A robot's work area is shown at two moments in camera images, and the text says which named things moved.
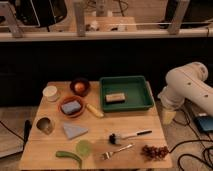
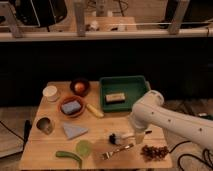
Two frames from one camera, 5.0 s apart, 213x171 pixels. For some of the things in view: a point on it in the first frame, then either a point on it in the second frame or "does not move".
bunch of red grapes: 154,153 does not move
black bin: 41,13 does not move
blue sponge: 71,107 does not move
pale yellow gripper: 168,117 -> 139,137
